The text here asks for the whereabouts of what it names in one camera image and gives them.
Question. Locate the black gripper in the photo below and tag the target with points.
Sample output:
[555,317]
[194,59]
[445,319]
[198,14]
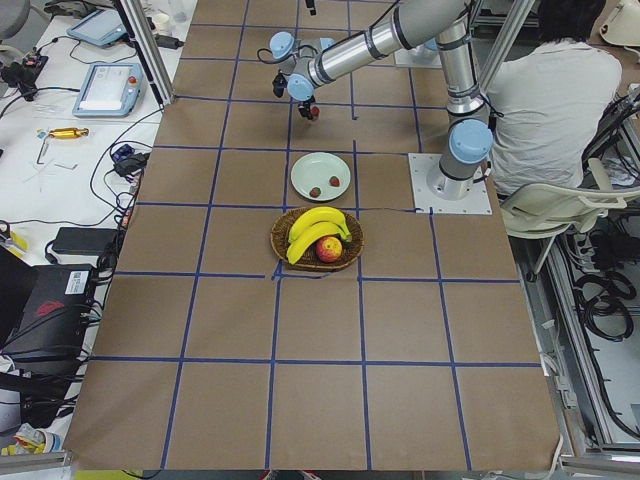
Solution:
[304,108]

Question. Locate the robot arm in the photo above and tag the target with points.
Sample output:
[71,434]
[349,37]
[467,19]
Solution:
[415,34]

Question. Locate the blue teach pendant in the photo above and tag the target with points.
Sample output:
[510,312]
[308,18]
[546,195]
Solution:
[109,90]

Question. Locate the yellow banana bunch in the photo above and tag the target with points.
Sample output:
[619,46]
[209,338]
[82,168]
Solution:
[312,232]

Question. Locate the red yellow apple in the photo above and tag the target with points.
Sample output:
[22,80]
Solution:
[329,249]

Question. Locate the woven wicker basket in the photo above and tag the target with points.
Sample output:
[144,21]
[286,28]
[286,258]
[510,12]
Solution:
[290,227]

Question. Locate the seated person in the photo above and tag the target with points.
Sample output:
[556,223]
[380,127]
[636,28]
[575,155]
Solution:
[551,100]

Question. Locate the white office chair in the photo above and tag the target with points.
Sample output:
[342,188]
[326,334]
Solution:
[544,211]

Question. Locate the black power brick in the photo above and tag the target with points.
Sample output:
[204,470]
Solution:
[82,241]

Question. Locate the black computer box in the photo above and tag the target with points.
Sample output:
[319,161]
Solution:
[44,314]

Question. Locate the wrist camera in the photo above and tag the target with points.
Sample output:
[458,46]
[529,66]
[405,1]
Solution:
[279,85]

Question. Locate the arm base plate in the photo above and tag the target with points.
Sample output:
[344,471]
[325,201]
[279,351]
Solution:
[435,193]
[420,57]

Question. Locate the aluminium frame post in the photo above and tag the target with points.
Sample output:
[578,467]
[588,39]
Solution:
[137,27]

